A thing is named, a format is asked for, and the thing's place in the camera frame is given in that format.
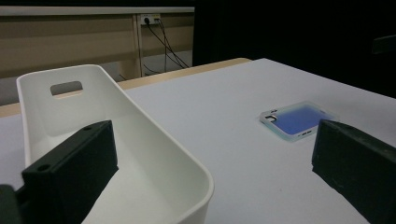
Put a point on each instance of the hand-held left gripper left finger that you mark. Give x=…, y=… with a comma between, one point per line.
x=68, y=174

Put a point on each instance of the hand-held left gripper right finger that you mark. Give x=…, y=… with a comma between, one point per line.
x=358, y=165

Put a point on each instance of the blue phone case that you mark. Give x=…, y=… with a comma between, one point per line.
x=295, y=119

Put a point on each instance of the white plastic bin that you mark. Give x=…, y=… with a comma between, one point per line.
x=155, y=174

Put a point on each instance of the wooden bench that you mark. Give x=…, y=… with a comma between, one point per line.
x=62, y=40

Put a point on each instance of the white table sheet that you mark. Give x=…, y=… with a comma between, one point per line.
x=218, y=109

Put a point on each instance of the white wall socket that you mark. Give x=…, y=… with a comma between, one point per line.
x=149, y=19

